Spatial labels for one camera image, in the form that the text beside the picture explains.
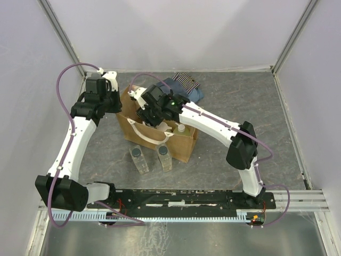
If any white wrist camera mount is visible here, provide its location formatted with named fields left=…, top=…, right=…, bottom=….
left=128, top=85, right=148, bottom=110
left=97, top=68, right=118, bottom=91

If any aluminium frame rail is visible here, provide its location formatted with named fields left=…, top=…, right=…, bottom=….
left=37, top=189, right=331, bottom=212

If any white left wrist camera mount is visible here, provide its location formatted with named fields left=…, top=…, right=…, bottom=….
left=97, top=68, right=118, bottom=91

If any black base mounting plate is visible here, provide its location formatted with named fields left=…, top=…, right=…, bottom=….
left=102, top=189, right=276, bottom=218

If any blue and striped clothes pile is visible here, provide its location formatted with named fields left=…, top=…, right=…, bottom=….
left=156, top=73, right=204, bottom=103

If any brown canvas tote bag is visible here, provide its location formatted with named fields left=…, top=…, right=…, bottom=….
left=116, top=88, right=199, bottom=163

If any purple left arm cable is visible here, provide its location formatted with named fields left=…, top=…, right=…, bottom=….
left=47, top=62, right=146, bottom=229

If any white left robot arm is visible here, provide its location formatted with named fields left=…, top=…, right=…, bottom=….
left=35, top=71, right=122, bottom=212

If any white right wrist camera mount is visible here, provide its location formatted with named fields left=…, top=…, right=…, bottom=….
left=128, top=85, right=148, bottom=110

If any light blue cable duct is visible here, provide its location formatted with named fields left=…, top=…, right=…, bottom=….
left=50, top=210, right=254, bottom=222

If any small green pump bottle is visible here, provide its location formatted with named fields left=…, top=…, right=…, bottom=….
left=173, top=124, right=190, bottom=137

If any clear bottle black cap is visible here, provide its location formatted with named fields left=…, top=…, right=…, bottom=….
left=129, top=145, right=150, bottom=174
left=156, top=143, right=173, bottom=172

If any large green beige-cap bottle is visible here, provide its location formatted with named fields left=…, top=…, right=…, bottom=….
left=156, top=122, right=172, bottom=133

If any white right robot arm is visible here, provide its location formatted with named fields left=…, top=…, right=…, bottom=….
left=128, top=85, right=265, bottom=209

